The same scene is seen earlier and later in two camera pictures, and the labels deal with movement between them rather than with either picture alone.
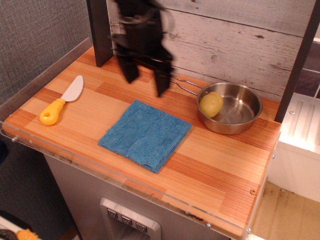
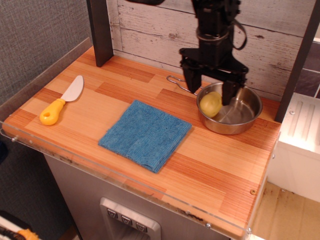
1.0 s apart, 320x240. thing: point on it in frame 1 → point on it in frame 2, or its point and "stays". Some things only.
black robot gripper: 142,39 → 215,54
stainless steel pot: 242,105 stays
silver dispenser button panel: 122,223 stays
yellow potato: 211,104 stays
